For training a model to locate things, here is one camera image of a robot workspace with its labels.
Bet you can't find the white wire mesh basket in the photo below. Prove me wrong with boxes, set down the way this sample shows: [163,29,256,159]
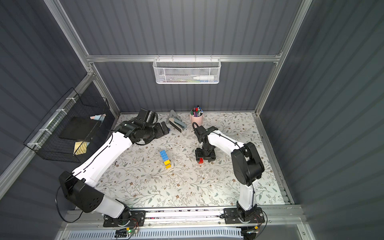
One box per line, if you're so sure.
[153,58,222,85]

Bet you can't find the light blue lego brick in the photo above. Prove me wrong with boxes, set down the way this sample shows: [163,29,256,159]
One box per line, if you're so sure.
[160,150,169,162]

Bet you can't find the yellow sticky notes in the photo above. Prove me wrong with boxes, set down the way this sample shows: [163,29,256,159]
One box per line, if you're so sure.
[74,141,90,156]

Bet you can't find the black notebook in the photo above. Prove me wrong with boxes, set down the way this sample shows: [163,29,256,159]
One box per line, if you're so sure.
[59,117,102,142]

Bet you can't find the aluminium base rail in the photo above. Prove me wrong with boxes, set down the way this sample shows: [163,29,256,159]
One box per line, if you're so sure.
[60,205,307,231]

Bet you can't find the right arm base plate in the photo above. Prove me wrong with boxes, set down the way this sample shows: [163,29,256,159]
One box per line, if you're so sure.
[220,207,266,226]

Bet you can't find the grey stapler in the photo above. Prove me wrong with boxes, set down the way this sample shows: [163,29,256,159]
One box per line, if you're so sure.
[166,110,187,133]

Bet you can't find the pens in cup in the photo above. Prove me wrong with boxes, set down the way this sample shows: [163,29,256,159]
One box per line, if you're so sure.
[190,105,204,117]

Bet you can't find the black wire basket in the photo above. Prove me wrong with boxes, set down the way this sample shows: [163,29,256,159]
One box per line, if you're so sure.
[24,88,115,163]

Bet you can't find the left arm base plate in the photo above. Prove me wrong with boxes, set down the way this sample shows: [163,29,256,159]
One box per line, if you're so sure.
[103,211,146,228]

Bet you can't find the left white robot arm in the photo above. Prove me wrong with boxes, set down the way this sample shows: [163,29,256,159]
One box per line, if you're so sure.
[59,109,170,220]

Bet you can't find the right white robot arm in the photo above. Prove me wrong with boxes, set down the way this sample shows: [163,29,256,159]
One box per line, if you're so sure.
[192,123,265,222]

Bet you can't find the pastel eraser block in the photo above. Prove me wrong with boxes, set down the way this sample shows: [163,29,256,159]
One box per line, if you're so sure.
[90,114,106,122]

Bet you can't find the white tube in basket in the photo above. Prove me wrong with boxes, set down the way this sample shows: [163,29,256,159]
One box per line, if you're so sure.
[193,75,215,82]

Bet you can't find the pink pen cup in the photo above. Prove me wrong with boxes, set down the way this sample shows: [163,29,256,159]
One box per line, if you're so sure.
[190,113,204,126]

